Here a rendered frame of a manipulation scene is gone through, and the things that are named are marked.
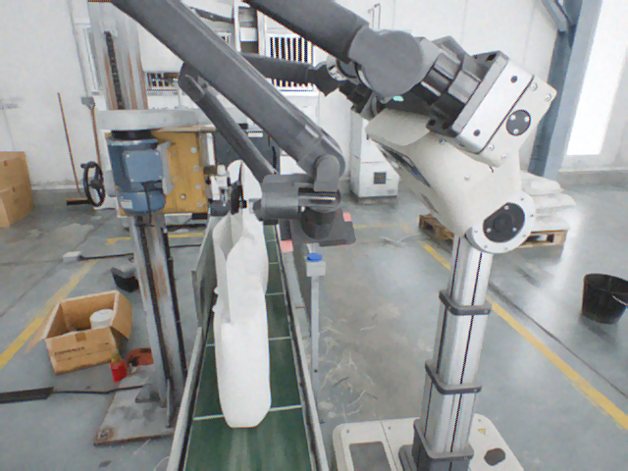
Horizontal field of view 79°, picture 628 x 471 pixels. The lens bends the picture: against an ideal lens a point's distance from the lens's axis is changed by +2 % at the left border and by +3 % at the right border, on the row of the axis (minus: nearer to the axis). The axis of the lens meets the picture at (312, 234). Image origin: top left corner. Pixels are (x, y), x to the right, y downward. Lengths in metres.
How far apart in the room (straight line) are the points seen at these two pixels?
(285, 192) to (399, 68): 0.24
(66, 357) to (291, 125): 2.21
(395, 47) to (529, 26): 6.29
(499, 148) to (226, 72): 0.39
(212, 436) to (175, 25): 1.26
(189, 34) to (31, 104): 5.62
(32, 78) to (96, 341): 4.21
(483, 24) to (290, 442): 5.88
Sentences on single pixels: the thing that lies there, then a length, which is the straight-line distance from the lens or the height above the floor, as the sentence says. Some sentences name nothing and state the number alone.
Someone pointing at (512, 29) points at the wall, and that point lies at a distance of 6.66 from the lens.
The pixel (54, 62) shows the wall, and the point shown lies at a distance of 5.99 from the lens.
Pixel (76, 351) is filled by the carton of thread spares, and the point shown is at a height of 0.12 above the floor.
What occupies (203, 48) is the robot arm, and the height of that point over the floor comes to 1.53.
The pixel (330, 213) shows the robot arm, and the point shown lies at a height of 1.30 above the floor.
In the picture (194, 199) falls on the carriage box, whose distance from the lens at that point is 1.55.
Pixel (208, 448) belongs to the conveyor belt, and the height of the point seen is 0.38.
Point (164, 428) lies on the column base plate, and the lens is 2.08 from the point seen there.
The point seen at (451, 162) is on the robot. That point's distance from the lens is 0.75.
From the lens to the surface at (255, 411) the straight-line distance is 1.41.
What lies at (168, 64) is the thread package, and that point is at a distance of 1.30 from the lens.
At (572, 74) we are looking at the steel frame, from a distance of 6.79.
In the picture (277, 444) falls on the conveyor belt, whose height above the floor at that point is 0.38.
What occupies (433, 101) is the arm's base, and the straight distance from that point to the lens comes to 0.59.
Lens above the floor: 1.48
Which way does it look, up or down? 21 degrees down
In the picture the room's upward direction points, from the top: straight up
